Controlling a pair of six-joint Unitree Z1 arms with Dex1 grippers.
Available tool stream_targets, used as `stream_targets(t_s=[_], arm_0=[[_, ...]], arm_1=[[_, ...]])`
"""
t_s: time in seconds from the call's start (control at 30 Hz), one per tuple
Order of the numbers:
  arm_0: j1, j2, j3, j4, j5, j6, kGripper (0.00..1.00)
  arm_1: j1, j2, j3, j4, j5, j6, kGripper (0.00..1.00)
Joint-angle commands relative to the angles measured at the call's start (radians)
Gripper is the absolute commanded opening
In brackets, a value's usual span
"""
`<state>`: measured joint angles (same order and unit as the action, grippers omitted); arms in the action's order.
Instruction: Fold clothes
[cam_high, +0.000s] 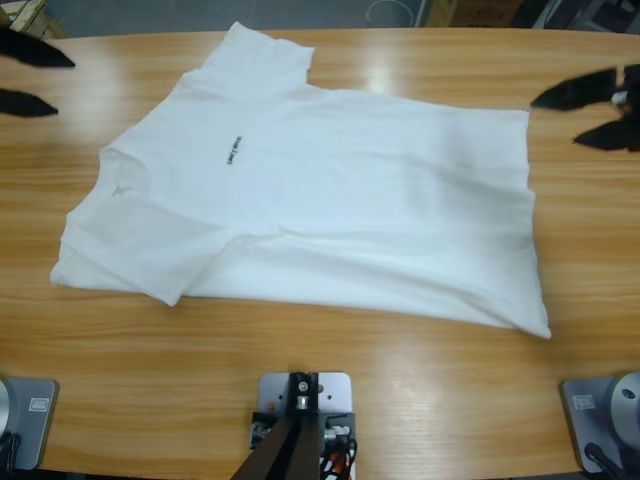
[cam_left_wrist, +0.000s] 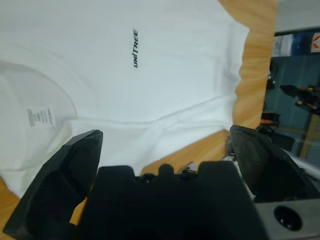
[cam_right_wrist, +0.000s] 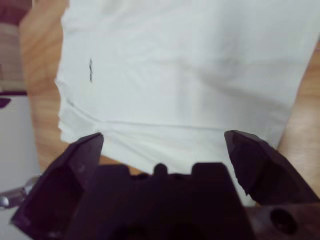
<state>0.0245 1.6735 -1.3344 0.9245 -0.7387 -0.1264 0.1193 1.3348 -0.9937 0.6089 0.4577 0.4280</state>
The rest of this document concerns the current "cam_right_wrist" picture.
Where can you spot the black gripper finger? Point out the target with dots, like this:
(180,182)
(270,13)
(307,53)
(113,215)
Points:
(62,187)
(265,175)

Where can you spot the white t-shirt with small print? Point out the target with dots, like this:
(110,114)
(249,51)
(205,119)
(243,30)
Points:
(175,75)

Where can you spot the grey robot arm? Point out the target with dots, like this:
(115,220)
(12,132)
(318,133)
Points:
(15,193)

